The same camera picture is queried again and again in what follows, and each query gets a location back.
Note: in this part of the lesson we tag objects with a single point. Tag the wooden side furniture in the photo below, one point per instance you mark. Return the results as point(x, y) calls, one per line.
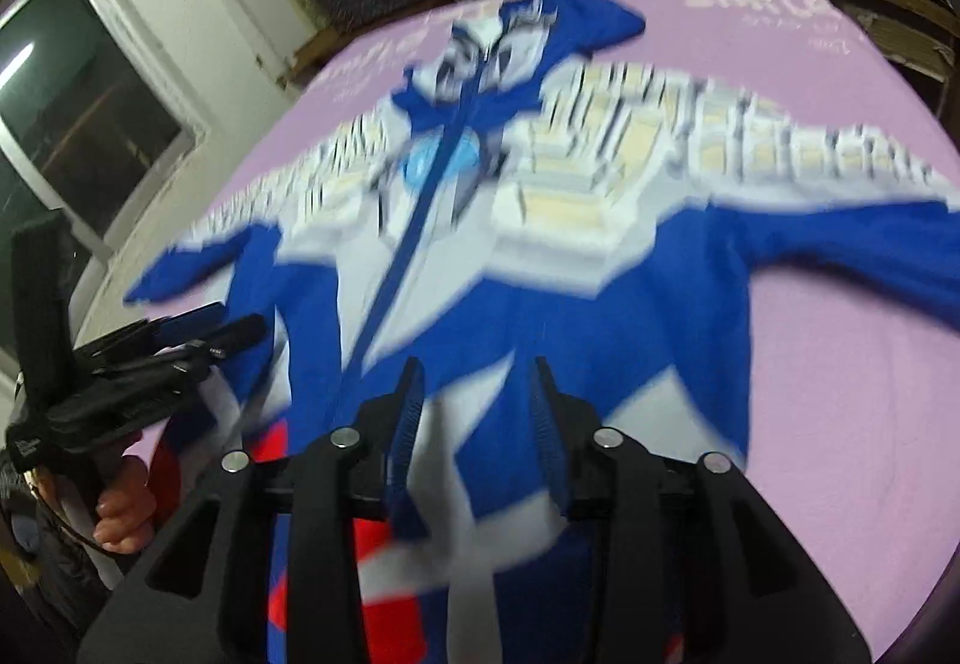
point(920, 39)

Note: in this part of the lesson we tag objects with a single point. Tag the pink bed sheet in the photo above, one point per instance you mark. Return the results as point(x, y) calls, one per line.
point(847, 371)

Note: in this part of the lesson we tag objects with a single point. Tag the blue red white jacket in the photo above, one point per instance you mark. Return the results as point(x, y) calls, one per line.
point(525, 259)

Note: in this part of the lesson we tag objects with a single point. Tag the person left hand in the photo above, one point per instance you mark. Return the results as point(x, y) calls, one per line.
point(127, 508)

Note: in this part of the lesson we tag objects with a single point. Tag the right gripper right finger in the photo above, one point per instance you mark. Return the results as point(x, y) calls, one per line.
point(608, 488)

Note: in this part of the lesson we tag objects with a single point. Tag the window with white frame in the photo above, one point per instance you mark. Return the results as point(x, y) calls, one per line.
point(95, 116)

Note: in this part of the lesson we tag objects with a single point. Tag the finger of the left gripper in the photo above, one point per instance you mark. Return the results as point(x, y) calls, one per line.
point(234, 337)
point(175, 330)

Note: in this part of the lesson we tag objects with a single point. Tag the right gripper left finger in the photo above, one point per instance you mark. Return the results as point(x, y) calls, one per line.
point(354, 472)

